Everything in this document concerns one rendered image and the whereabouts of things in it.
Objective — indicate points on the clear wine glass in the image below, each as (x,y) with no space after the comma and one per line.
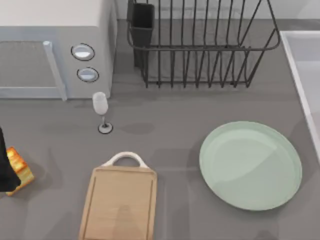
(100,103)

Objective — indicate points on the round microwave knob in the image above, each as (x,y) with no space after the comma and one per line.
(87,74)
(82,52)

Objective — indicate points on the wooden cutting board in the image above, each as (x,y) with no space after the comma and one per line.
(120,200)

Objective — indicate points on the black cutlery holder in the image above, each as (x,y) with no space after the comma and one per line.
(141,25)

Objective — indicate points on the pale green plate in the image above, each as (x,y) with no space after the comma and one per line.
(250,166)

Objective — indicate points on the pale microwave oven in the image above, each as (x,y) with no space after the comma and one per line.
(105,32)

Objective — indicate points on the toasted bread slice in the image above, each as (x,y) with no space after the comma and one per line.
(21,170)

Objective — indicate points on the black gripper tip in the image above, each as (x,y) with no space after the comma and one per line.
(6,165)

